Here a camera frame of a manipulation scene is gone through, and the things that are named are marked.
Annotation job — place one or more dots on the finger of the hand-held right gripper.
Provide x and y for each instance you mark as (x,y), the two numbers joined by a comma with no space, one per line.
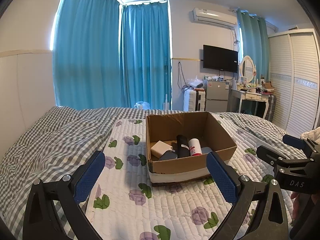
(270,155)
(294,141)

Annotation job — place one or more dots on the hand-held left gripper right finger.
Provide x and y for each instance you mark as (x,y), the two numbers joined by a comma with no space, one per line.
(222,180)

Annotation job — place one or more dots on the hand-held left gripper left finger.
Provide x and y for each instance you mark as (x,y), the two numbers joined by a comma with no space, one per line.
(89,180)

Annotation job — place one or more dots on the light blue earbuds case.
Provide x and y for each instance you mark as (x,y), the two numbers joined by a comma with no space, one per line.
(206,150)

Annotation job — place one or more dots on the white tube with red label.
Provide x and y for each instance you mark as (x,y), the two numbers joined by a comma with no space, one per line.
(195,146)

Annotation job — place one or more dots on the brown cardboard box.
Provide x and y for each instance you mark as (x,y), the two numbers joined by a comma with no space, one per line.
(175,168)

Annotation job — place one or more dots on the black cylinder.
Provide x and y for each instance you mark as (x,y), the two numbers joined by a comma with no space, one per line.
(182,147)

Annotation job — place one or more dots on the dark blue case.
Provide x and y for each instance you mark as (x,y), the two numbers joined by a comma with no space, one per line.
(168,156)

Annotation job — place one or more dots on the white charger block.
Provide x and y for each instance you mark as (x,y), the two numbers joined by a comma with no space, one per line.
(160,148)

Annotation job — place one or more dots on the person's right hand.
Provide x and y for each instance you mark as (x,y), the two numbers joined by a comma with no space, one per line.
(298,205)

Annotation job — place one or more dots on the grey checked suitcase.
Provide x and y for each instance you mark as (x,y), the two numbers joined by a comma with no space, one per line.
(271,107)

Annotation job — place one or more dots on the floral white quilt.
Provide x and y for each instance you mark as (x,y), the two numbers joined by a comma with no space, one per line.
(175,210)

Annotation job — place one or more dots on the grey checked blanket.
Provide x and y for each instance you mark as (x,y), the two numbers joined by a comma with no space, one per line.
(50,140)

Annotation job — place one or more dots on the white louvred wardrobe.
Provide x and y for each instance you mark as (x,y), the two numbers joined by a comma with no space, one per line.
(295,80)

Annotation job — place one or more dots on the small brown box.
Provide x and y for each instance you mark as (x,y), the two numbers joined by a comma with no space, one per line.
(267,86)

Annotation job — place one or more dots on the white dressing table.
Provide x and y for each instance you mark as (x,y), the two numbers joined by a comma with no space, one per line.
(247,96)

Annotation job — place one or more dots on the grey small fridge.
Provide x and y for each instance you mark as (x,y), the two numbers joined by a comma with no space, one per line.
(217,95)

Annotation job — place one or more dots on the white suitcase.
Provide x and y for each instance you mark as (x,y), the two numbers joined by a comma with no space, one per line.
(193,100)

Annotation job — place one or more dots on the oval vanity mirror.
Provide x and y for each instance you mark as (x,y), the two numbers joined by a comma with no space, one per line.
(247,68)

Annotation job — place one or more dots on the white plastic bag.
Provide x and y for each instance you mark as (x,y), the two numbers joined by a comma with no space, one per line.
(142,105)

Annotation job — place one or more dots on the clear plastic bag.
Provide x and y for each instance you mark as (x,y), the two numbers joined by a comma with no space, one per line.
(195,83)

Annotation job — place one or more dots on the teal curtain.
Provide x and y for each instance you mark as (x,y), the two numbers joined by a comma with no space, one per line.
(252,37)

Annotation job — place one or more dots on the narrow blue curtain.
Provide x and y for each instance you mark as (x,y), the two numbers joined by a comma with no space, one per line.
(146,55)

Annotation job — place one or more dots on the wide blue curtain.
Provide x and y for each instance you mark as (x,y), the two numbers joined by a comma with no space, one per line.
(87,42)

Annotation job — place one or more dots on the white air conditioner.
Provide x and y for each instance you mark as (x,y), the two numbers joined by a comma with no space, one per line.
(215,17)

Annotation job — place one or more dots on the black wall television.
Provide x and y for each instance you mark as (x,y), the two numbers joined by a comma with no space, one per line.
(220,58)

